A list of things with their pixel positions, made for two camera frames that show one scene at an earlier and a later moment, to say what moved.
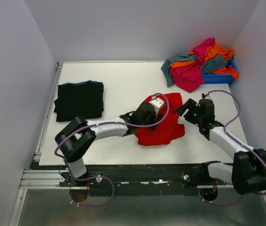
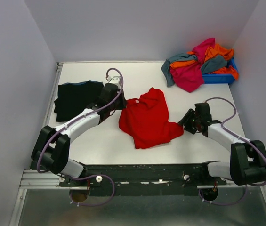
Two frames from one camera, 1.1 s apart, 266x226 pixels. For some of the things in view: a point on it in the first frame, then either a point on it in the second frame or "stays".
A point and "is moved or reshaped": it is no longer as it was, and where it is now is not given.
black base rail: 143,179 stays
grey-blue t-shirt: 209,65 stays
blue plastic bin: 225,78 stays
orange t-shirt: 210,52 stays
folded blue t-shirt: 76,83 stays
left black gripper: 157,119 -> 124,101
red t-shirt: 170,130 is moved or reshaped
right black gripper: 190,104 -> 185,121
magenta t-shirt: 190,76 stays
